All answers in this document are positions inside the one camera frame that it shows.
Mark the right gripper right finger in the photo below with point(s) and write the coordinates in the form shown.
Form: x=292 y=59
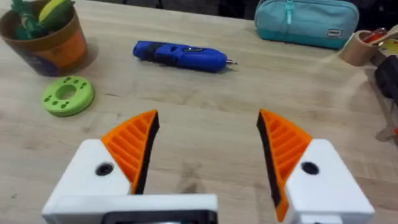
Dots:
x=298 y=168

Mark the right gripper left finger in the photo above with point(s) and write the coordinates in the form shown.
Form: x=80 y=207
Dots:
x=124 y=155

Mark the blue electric screwdriver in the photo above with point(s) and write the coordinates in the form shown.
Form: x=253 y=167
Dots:
x=183 y=56

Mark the green disc with holes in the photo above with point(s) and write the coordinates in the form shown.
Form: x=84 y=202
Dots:
x=67 y=96

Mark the black tool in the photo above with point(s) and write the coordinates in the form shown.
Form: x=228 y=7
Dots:
x=388 y=77

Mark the roll of brown tape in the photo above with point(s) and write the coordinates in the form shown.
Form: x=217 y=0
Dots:
x=357 y=48

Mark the brown tub with toys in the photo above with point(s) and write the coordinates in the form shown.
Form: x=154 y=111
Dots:
x=43 y=37

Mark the teal zip pouch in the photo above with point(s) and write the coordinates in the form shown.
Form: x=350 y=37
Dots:
x=306 y=23

